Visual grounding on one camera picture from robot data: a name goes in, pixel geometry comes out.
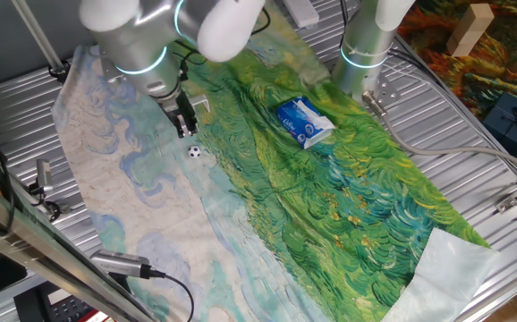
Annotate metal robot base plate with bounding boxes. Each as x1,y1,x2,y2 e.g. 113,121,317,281
360,71,402,114

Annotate small silver camera on mount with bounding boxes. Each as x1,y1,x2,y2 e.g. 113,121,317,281
28,158,72,223

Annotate white mesh toy goal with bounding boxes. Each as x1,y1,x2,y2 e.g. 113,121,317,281
188,94,211,123

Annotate white power strip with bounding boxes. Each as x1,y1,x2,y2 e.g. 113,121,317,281
283,0,320,29

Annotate light wooden block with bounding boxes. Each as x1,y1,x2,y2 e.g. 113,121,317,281
445,3,496,58

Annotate green blue painted cloth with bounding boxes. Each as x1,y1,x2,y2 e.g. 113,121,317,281
51,4,501,322

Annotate blue tissue pack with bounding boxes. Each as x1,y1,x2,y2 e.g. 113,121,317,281
276,96,336,150

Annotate orange painted cloth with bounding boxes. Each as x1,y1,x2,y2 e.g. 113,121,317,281
396,0,517,135

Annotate aluminium frame bar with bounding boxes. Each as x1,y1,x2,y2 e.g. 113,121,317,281
0,172,157,322

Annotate dark blue gift box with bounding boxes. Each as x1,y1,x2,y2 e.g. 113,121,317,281
482,92,517,157

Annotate thin metal rod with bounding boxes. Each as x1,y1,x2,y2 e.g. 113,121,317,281
10,0,71,84

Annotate grey robot hose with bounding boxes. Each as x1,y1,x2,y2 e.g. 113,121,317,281
361,90,517,178

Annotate black desk telephone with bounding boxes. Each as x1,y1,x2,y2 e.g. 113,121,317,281
13,281,112,322

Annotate black camera cable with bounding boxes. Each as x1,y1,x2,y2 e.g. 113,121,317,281
148,267,196,322

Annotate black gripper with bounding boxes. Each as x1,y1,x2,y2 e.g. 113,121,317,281
156,89,199,139

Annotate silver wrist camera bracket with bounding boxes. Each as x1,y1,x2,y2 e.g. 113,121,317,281
98,47,123,84

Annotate black base cables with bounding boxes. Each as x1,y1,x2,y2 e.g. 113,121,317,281
338,0,517,184

